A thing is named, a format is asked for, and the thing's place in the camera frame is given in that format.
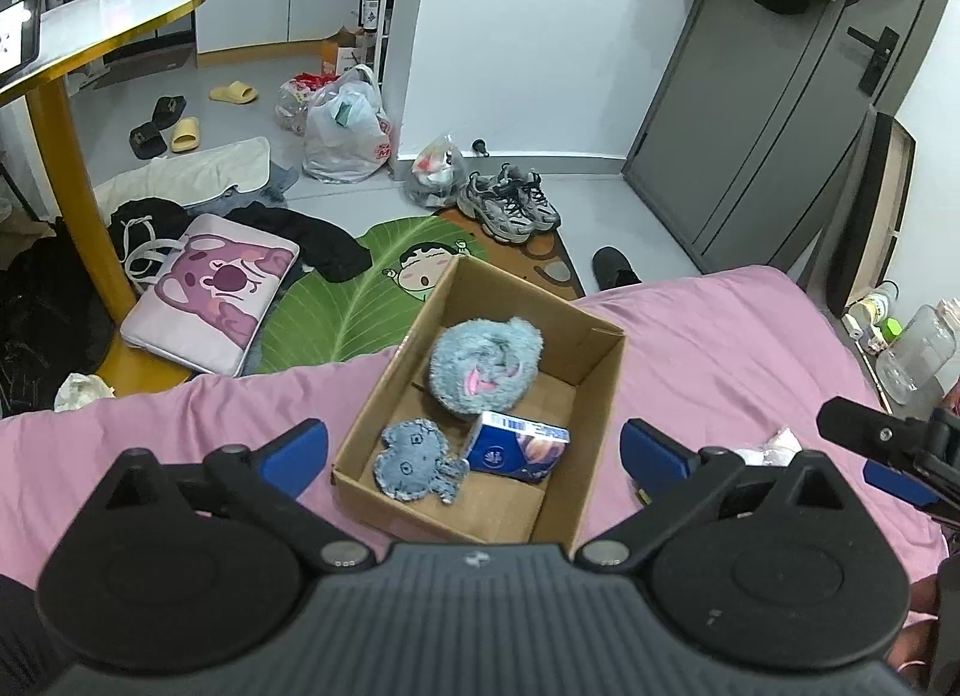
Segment small clear trash bag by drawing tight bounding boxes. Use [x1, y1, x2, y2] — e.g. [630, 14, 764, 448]
[404, 136, 467, 210]

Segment grey sneaker pair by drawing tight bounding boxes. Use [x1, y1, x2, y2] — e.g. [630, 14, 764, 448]
[455, 164, 562, 246]

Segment black clothes pile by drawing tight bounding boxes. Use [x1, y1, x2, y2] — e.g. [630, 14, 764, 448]
[107, 197, 373, 283]

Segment black spray bottle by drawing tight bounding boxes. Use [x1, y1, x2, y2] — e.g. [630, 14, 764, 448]
[358, 0, 381, 33]

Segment large clear water jug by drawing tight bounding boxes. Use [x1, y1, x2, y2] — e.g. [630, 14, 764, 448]
[875, 298, 960, 405]

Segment clear plastic bag white filling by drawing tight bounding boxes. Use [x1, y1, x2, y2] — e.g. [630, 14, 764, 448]
[732, 428, 802, 467]

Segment black slippers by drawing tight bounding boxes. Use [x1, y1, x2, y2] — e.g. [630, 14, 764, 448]
[128, 95, 187, 160]

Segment yellow slipper far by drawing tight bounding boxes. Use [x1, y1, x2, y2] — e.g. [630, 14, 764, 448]
[208, 80, 259, 104]

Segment yellow slipper near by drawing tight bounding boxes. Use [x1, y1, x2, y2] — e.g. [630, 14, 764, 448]
[169, 118, 202, 153]

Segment white floor towel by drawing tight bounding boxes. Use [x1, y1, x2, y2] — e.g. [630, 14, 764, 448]
[94, 137, 270, 221]

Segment black framed board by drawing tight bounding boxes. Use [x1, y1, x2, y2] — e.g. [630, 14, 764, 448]
[823, 109, 916, 317]

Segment black slipper by bed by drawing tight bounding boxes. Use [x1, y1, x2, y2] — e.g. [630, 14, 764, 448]
[590, 246, 641, 292]

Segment brown cardboard box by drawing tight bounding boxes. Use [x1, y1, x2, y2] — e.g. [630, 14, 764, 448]
[332, 257, 626, 547]

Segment yellow slipper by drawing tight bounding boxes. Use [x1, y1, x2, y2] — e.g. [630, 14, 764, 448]
[208, 80, 259, 104]
[169, 118, 202, 153]

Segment pink bed sheet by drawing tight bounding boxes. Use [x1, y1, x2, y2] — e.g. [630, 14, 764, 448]
[2, 267, 947, 586]

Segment blue tissue pack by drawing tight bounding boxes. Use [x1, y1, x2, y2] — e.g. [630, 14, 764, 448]
[466, 412, 569, 483]

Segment white round side table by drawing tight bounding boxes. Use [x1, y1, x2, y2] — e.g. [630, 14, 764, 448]
[2, 0, 205, 413]

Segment white plastic shopping bag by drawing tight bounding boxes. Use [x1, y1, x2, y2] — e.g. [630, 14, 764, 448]
[301, 64, 392, 184]

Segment grey door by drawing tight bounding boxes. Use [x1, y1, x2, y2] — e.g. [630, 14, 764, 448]
[625, 0, 948, 272]

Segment pink bear laptop bag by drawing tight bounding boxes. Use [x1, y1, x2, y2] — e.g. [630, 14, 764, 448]
[121, 214, 299, 377]

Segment fluffy light blue plush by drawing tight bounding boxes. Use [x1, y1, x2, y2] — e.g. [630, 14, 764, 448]
[428, 317, 544, 418]

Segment green cartoon leaf rug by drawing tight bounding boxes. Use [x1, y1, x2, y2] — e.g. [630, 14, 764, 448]
[244, 208, 584, 374]

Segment grey blue denim plush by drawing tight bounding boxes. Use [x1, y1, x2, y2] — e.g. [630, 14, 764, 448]
[373, 418, 470, 506]

